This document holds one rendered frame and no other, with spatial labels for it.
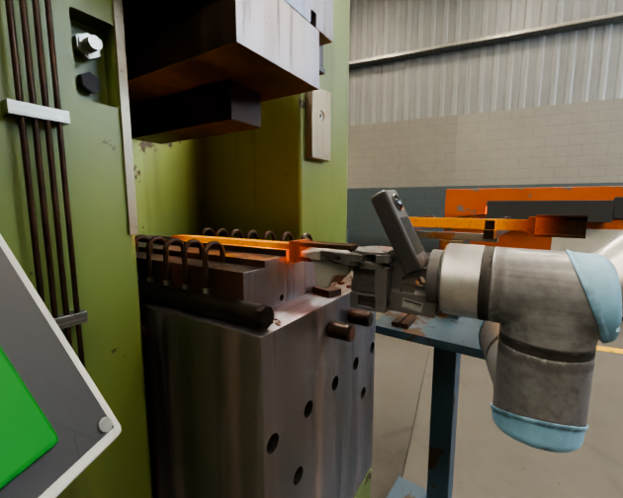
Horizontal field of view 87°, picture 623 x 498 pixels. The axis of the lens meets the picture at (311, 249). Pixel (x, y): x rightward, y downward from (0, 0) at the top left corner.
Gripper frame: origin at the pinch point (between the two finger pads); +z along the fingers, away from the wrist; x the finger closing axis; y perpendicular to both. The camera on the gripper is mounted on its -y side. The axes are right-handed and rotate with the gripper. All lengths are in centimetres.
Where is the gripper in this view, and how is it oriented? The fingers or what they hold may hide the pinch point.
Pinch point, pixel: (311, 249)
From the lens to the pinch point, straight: 53.1
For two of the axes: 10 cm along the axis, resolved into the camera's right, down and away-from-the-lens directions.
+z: -8.5, -0.8, 5.2
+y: -0.1, 9.9, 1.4
